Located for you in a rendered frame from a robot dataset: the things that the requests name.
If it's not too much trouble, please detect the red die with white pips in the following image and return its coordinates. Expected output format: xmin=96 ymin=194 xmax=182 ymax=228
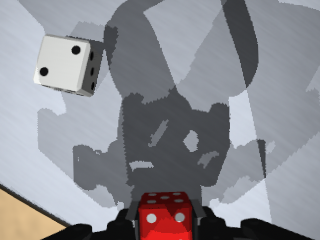
xmin=138 ymin=192 xmax=192 ymax=240

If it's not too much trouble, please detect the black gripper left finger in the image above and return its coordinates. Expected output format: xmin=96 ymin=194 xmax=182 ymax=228
xmin=41 ymin=201 xmax=140 ymax=240

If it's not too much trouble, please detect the white die with black pips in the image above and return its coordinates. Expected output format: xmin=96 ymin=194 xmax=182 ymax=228
xmin=32 ymin=34 xmax=102 ymax=97

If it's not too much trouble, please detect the tan flat mat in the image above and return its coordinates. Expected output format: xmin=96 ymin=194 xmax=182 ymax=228
xmin=0 ymin=186 xmax=69 ymax=240

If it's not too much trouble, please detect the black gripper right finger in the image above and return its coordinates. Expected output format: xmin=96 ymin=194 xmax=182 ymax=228
xmin=189 ymin=199 xmax=314 ymax=240

